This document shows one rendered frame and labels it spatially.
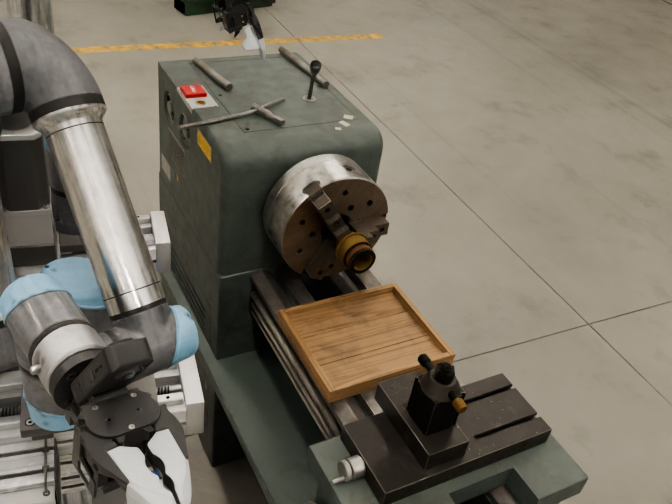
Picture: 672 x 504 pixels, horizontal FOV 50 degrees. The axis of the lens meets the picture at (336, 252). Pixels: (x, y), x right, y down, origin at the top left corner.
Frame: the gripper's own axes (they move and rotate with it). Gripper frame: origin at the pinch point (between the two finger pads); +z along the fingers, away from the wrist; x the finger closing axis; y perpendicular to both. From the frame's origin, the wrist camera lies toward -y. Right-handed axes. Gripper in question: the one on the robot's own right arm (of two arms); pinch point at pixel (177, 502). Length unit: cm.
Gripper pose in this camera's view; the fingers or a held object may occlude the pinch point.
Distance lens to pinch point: 69.0
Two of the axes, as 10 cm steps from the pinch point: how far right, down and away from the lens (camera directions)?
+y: -2.4, 8.2, 5.1
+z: 6.2, 5.4, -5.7
